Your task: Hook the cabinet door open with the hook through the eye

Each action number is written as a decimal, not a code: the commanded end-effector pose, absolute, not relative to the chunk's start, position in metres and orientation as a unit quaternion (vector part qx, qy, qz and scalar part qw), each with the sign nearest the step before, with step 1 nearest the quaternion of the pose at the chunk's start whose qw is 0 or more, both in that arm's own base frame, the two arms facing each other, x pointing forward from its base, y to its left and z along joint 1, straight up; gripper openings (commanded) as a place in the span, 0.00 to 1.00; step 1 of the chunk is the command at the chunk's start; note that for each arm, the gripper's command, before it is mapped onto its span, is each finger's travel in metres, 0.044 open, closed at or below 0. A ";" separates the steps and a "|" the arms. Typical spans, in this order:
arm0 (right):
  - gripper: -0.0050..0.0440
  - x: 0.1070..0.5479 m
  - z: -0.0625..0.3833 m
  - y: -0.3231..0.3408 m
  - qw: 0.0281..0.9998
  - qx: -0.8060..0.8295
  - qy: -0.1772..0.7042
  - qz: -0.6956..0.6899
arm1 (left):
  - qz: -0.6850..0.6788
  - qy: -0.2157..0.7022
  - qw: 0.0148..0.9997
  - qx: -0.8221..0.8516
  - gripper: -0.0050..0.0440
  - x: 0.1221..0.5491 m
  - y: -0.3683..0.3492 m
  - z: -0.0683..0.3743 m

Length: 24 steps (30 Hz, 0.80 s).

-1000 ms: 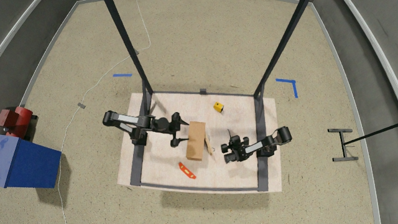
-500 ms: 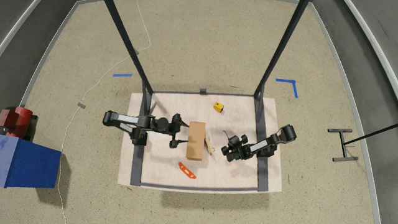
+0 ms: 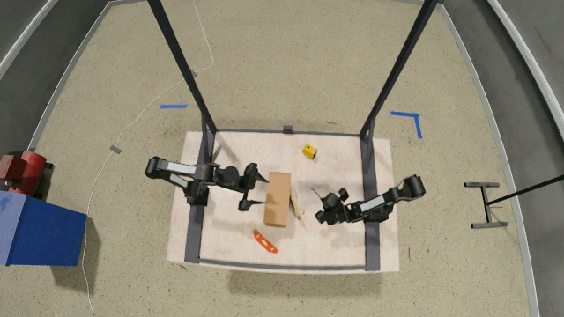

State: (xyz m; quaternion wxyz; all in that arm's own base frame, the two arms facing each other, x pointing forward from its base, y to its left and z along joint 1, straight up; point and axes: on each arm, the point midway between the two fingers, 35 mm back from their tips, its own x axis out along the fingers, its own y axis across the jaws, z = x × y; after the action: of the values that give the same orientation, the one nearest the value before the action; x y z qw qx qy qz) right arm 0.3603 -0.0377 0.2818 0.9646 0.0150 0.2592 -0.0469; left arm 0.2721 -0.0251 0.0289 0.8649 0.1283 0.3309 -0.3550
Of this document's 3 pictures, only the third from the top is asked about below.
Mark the orange spirit level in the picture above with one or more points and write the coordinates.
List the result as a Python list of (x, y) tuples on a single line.
[(263, 243)]

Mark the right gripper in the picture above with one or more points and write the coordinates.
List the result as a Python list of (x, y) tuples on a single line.
[(244, 204)]

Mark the brown wooden cabinet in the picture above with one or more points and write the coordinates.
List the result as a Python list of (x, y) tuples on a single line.
[(277, 200)]

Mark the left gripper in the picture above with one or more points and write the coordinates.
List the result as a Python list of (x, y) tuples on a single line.
[(320, 214)]

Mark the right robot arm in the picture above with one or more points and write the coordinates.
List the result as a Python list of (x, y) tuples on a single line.
[(201, 173)]

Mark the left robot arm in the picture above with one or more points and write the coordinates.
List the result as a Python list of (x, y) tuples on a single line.
[(413, 188)]

